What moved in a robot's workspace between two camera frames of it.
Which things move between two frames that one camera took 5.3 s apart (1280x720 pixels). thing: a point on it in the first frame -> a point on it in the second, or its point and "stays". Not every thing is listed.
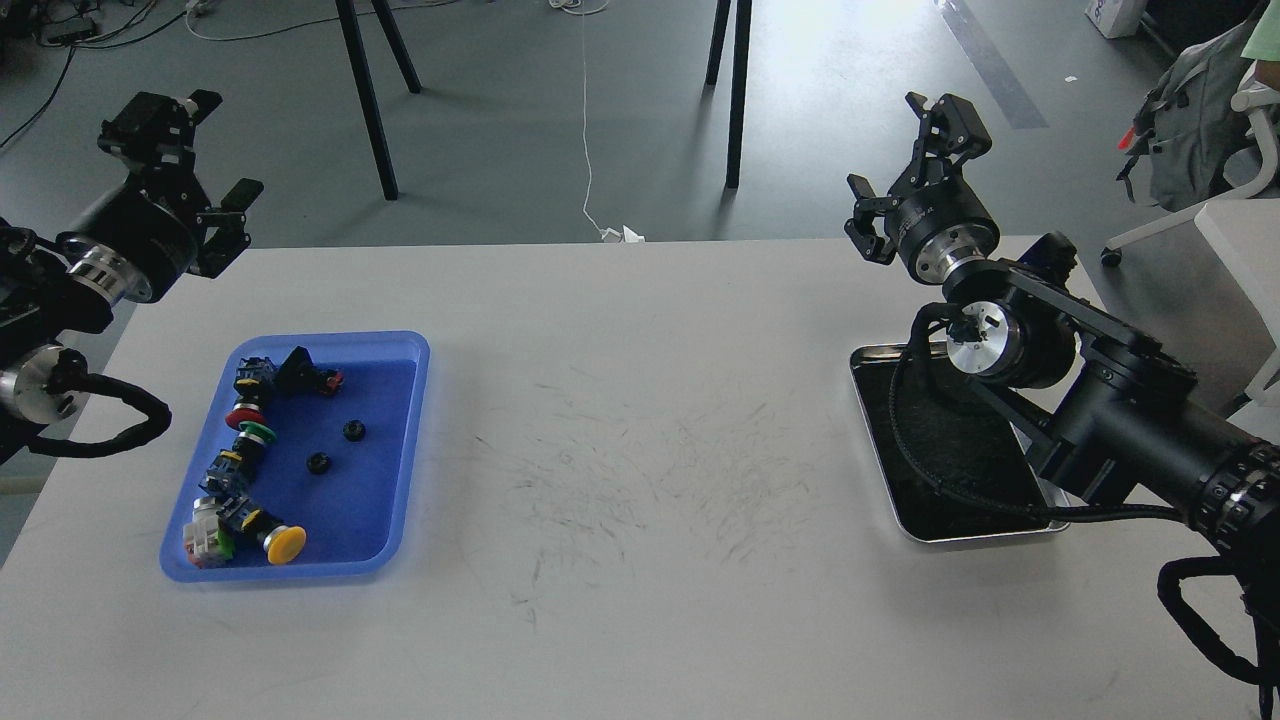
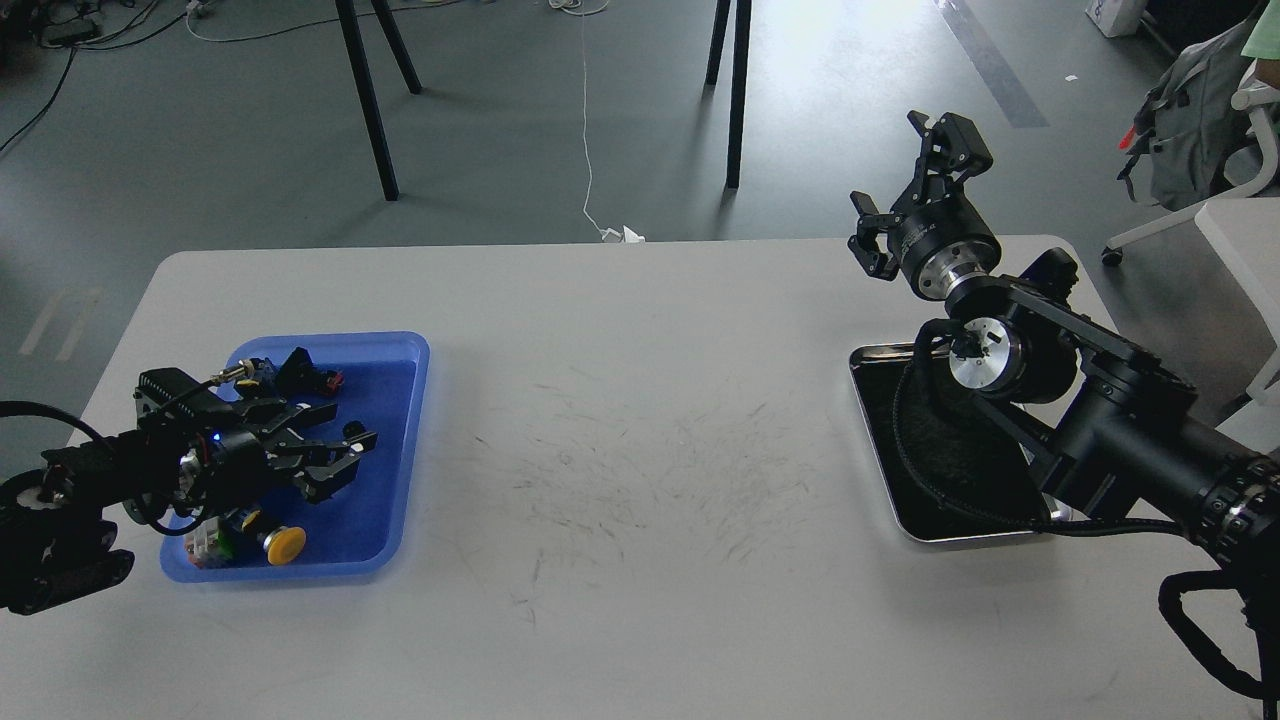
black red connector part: [300, 375] stays
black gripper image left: [139, 238] -> [226, 467]
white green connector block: [206, 545] stays
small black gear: [354, 430] stays
